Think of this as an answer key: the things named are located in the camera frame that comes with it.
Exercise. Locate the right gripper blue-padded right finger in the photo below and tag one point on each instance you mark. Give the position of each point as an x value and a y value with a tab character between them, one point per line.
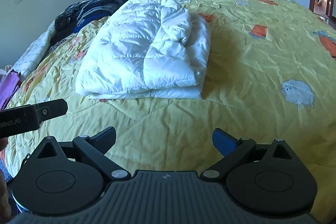
233	150

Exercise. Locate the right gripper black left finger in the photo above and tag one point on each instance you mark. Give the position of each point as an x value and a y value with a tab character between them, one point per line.
92	150

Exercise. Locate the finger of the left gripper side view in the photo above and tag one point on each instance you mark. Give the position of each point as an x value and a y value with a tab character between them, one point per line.
51	109

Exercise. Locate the white puffer jacket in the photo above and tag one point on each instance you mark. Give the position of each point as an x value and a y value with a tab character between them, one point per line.
147	49

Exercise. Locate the dark striped clothes pile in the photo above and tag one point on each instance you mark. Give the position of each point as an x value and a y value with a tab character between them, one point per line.
79	14

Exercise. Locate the person's left hand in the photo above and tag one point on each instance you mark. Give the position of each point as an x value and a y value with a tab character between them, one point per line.
5	208

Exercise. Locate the purple garment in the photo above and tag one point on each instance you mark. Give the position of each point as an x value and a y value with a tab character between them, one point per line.
10	83

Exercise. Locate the white quilted blanket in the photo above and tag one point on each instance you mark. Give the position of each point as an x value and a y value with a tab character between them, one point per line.
31	58

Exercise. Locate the yellow cartoon bedspread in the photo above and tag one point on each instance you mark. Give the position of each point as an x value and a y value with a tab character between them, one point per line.
269	76

